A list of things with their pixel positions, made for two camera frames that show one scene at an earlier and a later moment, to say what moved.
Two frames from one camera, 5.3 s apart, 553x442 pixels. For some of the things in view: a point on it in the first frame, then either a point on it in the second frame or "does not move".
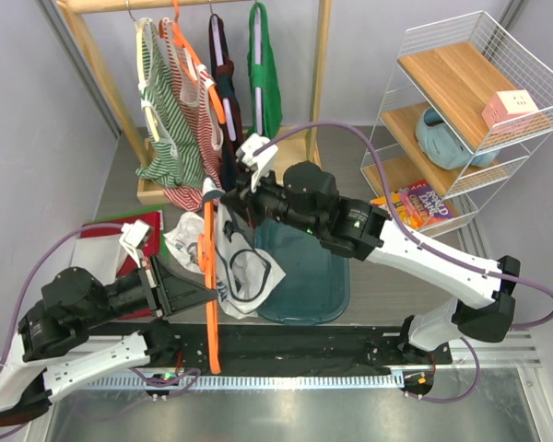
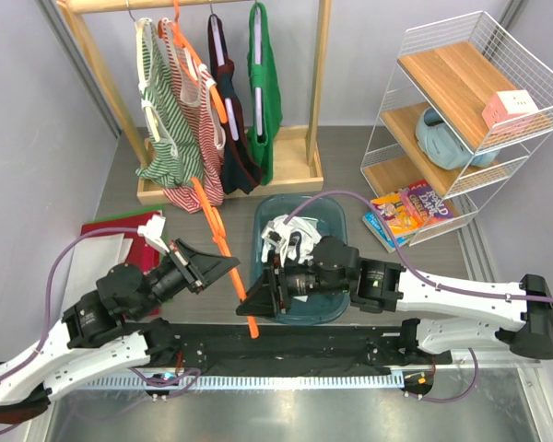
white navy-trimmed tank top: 246,276 → 300,238
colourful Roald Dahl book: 417,204 does not move
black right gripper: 244,198 → 261,299
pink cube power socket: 508,105 does not move
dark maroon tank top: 229,100 does not move
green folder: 159,209 does not move
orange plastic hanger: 206,263 → 217,224
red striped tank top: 195,87 does not move
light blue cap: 441,144 does not move
